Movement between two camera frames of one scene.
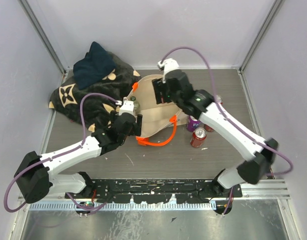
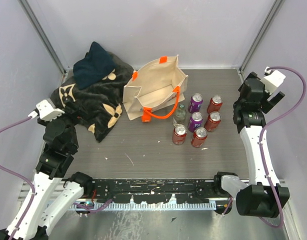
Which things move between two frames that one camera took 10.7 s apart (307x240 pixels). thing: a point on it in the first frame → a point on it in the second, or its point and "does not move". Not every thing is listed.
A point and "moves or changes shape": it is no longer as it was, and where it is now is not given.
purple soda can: (192, 124) does not move
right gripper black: (159, 86) → (277, 98)
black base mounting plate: (148, 191) does not move
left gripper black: (136, 129) → (73, 105)
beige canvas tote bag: (156, 117) moves or changes shape
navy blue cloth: (96, 63) does not move
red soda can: (198, 137) does not move
